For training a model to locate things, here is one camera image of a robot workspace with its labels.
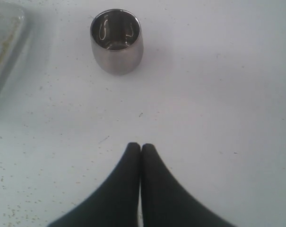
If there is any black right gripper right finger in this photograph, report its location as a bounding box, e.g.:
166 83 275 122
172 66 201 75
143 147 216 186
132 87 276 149
141 144 231 227

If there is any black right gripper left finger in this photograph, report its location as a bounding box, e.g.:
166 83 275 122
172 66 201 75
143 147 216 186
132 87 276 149
50 142 141 227

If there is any stainless steel cup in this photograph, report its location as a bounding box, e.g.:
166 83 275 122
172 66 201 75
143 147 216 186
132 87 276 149
90 9 144 75

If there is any white rectangular plastic tray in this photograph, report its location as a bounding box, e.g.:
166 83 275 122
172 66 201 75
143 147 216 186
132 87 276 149
0 0 28 92

